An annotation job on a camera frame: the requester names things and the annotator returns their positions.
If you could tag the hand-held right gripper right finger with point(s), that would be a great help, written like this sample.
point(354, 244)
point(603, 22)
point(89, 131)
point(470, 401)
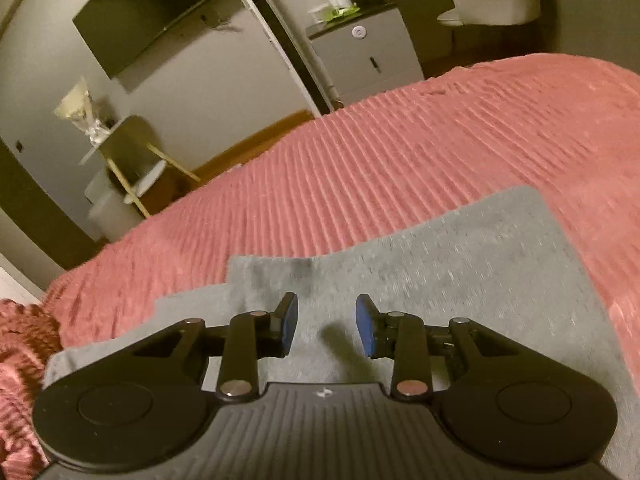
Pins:
point(365, 327)

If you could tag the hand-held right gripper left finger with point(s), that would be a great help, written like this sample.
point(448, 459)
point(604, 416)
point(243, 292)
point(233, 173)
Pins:
point(288, 322)

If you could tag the grey pants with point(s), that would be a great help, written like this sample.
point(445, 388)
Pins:
point(450, 260)

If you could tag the pink ribbed blanket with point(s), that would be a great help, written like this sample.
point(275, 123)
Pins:
point(400, 150)

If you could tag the white bin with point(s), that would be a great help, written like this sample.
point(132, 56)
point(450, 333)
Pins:
point(102, 210)

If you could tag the tiered side table yellow legs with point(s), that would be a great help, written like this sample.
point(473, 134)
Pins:
point(127, 145)

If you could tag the white cabinet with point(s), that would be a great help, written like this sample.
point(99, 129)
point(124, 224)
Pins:
point(360, 55)

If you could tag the white door panel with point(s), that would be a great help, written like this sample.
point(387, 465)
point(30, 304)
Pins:
point(280, 35)

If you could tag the round white device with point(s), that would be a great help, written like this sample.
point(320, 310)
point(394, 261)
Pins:
point(358, 32)

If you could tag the green packet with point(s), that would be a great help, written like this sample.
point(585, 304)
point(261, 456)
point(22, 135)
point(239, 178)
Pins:
point(342, 10)

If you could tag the black wall television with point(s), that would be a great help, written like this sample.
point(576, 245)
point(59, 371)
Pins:
point(150, 10)

